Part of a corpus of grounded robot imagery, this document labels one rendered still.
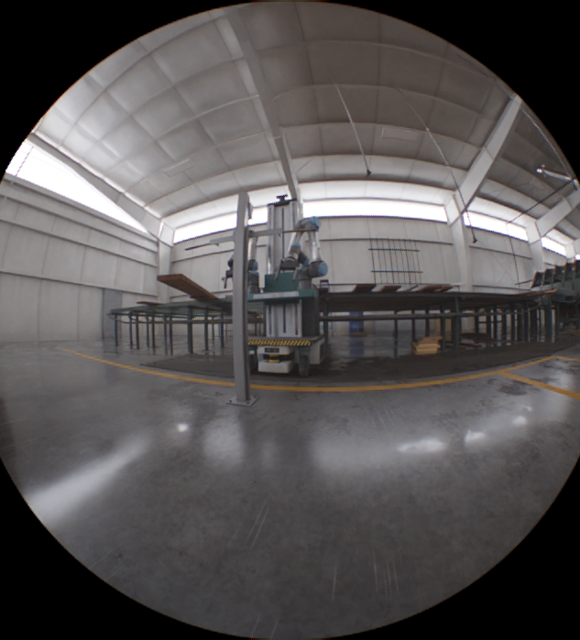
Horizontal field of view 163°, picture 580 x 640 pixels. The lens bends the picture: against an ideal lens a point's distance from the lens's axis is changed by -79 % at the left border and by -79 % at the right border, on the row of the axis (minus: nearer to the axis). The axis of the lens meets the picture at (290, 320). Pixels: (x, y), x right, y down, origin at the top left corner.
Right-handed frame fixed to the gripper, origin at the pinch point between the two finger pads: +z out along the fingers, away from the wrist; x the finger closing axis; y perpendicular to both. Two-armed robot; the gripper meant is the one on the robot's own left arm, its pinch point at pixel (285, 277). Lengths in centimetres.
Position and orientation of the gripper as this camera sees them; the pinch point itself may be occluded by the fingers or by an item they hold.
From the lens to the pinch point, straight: 136.7
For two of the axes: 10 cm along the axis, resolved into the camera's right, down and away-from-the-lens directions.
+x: 9.1, 1.0, -4.0
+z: -2.5, 9.1, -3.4
